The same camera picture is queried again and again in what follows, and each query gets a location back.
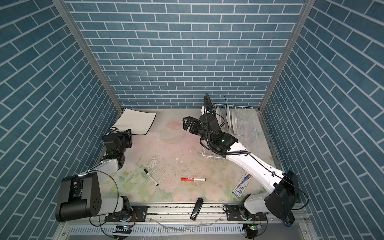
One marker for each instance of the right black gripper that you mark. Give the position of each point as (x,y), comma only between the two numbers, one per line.
(194,129)

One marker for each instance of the aluminium front rail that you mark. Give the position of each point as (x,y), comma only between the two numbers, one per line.
(179,213)

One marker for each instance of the black capped white marker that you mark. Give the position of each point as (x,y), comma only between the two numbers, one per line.
(151,177)

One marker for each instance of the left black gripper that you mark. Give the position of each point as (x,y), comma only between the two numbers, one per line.
(125,135)

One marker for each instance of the white curved plate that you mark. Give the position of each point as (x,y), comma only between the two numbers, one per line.
(220,117)

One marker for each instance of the blue black box cutter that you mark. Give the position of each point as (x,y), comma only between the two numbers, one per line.
(288,222)

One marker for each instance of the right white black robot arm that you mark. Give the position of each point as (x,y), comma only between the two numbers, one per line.
(282,189)

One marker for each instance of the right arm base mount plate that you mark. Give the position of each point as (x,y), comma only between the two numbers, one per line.
(237,213)

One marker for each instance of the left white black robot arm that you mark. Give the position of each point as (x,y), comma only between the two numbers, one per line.
(80,195)

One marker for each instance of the white square plate black rim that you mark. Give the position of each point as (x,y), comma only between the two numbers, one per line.
(138,122)

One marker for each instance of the red marker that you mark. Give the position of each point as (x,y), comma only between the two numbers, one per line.
(194,179)

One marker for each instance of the black remote control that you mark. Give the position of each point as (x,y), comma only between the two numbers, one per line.
(197,208)

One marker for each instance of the white wire dish rack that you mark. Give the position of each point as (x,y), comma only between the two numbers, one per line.
(243,126)

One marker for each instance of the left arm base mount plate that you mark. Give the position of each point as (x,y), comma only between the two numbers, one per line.
(133,214)

